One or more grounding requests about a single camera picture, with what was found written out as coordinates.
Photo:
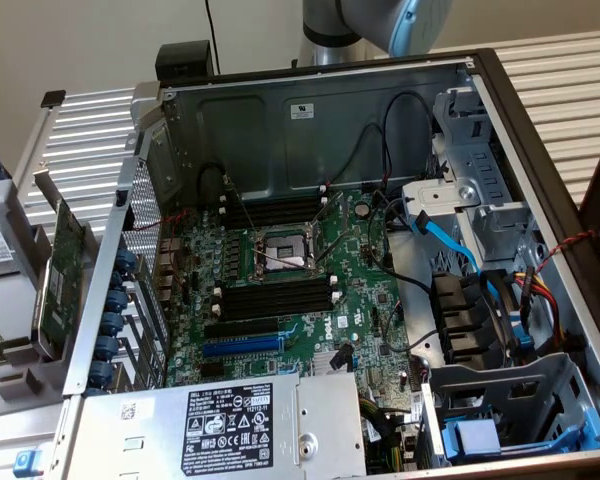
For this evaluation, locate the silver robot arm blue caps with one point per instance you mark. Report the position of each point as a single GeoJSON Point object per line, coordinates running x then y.
{"type": "Point", "coordinates": [360, 20]}

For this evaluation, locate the silver CPU socket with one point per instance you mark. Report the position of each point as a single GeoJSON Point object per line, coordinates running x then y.
{"type": "Point", "coordinates": [287, 250]}

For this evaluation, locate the thin metal locking lever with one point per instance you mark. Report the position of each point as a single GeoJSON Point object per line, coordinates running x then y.
{"type": "Point", "coordinates": [240, 205]}
{"type": "Point", "coordinates": [336, 246]}

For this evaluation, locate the round coin battery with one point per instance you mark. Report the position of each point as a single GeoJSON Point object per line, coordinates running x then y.
{"type": "Point", "coordinates": [362, 208]}

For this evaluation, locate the green Dell motherboard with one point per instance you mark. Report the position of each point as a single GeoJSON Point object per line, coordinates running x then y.
{"type": "Point", "coordinates": [370, 280]}

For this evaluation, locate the long black expansion slot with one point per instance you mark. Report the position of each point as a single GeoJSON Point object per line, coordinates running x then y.
{"type": "Point", "coordinates": [242, 328]}

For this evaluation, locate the open grey PC case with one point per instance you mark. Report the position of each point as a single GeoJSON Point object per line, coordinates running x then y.
{"type": "Point", "coordinates": [240, 140]}

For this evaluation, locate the blue expansion slot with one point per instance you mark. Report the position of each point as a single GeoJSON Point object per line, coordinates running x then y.
{"type": "Point", "coordinates": [242, 346]}

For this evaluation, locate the black board connector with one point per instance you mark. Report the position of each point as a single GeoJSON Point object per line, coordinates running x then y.
{"type": "Point", "coordinates": [342, 356]}

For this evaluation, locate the silver chipset heat sink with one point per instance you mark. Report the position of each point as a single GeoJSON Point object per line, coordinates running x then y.
{"type": "Point", "coordinates": [321, 363]}

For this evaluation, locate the white case sticker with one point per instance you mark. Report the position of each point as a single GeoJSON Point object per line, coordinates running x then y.
{"type": "Point", "coordinates": [302, 111]}

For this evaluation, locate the short black expansion slot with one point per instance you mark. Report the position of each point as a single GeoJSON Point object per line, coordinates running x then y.
{"type": "Point", "coordinates": [212, 369]}

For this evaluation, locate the black fan shroud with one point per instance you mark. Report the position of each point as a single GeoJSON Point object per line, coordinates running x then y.
{"type": "Point", "coordinates": [460, 310]}

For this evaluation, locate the blue slot clip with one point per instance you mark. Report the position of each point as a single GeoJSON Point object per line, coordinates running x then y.
{"type": "Point", "coordinates": [108, 348]}
{"type": "Point", "coordinates": [113, 323]}
{"type": "Point", "coordinates": [126, 261]}
{"type": "Point", "coordinates": [117, 301]}
{"type": "Point", "coordinates": [101, 373]}

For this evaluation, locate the grey power supply unit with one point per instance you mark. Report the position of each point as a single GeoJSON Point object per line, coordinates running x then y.
{"type": "Point", "coordinates": [320, 415]}

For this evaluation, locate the silver drive cage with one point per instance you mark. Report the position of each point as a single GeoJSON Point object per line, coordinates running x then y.
{"type": "Point", "coordinates": [485, 165]}

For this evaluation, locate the black power supply label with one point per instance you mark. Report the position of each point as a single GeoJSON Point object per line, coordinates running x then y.
{"type": "Point", "coordinates": [227, 430]}

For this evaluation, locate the black plastic box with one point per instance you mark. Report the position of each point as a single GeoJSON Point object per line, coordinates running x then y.
{"type": "Point", "coordinates": [182, 62]}

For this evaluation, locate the green graphics card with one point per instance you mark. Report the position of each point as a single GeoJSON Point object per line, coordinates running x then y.
{"type": "Point", "coordinates": [65, 270]}

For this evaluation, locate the blue disk caddy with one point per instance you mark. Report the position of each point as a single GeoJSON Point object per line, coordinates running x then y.
{"type": "Point", "coordinates": [475, 435]}

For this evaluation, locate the grey disk bay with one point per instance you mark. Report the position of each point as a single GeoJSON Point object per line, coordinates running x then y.
{"type": "Point", "coordinates": [525, 380]}

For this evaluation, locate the small black end cap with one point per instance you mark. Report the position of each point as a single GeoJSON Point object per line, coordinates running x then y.
{"type": "Point", "coordinates": [53, 98]}

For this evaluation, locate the grey parts rack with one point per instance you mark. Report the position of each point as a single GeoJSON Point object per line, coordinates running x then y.
{"type": "Point", "coordinates": [15, 300]}

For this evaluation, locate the small blue latch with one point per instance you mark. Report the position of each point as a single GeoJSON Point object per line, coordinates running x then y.
{"type": "Point", "coordinates": [27, 464]}

